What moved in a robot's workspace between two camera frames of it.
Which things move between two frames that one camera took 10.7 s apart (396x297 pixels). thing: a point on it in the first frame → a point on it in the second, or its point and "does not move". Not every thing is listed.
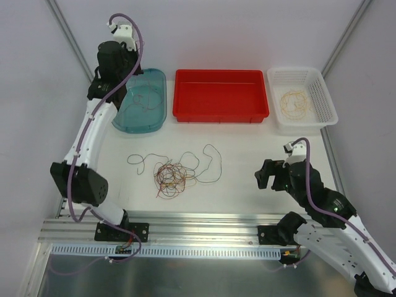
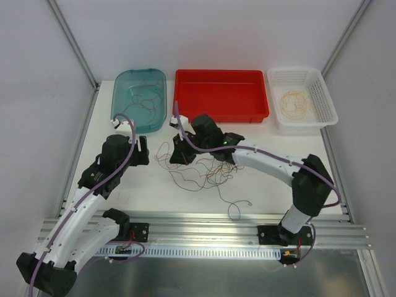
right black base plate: (269, 235) does not move
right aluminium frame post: (346, 36) does not move
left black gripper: (131, 68) → (141, 151)
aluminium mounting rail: (166, 227) does not move
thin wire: (206, 144) → (233, 203)
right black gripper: (276, 176) → (182, 151)
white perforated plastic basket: (302, 102) does not move
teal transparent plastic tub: (143, 109) does not move
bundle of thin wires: (171, 179) → (216, 172)
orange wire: (294, 104) does not move
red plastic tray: (219, 96) does not move
